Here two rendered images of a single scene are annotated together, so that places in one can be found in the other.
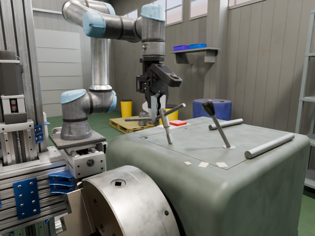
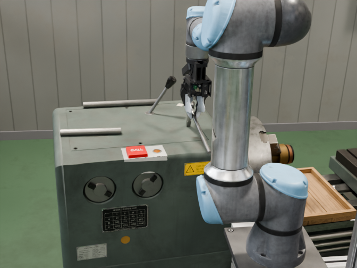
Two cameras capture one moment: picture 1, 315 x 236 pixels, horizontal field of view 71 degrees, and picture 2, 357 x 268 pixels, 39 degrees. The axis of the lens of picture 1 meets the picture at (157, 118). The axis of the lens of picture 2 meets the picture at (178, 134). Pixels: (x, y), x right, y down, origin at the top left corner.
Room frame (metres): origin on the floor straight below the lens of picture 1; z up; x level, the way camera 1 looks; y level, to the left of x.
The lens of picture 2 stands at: (2.15, 0.66, 1.98)
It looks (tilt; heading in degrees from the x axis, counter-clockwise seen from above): 25 degrees down; 207
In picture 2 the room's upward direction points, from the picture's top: 2 degrees clockwise
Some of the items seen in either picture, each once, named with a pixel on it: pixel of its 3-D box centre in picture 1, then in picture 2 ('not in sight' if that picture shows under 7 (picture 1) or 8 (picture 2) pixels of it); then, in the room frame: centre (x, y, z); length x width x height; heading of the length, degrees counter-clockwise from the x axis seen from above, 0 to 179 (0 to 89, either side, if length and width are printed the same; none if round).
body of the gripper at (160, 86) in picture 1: (152, 76); (197, 76); (0.75, 0.02, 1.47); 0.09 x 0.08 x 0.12; 41
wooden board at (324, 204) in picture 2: not in sight; (299, 194); (0.31, 0.30, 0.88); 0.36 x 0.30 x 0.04; 41
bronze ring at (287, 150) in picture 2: not in sight; (279, 155); (0.38, 0.21, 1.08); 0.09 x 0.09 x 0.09; 41
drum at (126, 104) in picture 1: (126, 108); not in sight; (7.16, 1.02, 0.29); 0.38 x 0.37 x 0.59; 126
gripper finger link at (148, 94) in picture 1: (151, 94); not in sight; (0.72, 0.02, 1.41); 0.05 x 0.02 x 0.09; 131
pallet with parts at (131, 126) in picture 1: (133, 120); not in sight; (5.84, 0.64, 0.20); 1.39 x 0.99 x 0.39; 35
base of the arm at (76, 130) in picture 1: (76, 126); (277, 234); (1.08, 0.41, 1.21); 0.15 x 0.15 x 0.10
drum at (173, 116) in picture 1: (168, 121); not in sight; (5.03, -0.26, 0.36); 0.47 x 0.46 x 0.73; 35
